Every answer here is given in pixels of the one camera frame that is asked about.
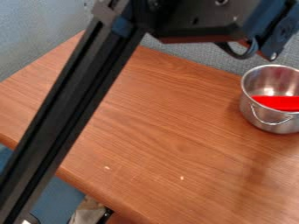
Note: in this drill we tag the red plastic block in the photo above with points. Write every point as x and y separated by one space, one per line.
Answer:
279 102

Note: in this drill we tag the crumpled beige cloth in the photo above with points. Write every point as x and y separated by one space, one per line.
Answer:
88 213

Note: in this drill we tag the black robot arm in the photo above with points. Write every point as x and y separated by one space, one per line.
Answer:
242 27

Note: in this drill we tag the metal pot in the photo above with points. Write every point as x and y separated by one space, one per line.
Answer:
269 80

